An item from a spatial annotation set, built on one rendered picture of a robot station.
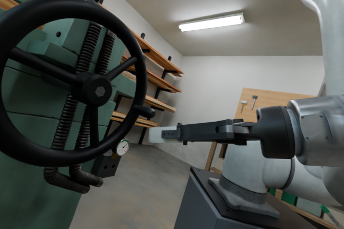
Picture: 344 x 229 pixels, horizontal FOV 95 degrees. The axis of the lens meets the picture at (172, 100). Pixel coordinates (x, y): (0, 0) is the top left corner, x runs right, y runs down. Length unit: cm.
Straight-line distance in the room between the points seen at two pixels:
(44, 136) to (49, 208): 22
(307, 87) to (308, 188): 302
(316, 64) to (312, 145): 357
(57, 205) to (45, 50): 45
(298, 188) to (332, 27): 46
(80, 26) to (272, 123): 39
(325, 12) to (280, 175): 46
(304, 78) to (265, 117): 344
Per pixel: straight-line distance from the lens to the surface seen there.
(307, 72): 373
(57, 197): 63
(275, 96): 355
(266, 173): 63
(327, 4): 56
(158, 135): 32
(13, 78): 47
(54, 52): 38
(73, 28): 40
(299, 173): 66
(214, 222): 54
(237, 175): 62
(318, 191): 70
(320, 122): 25
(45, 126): 51
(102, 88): 31
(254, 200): 65
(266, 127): 24
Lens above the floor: 80
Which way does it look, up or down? 7 degrees up
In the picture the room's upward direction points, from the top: 18 degrees clockwise
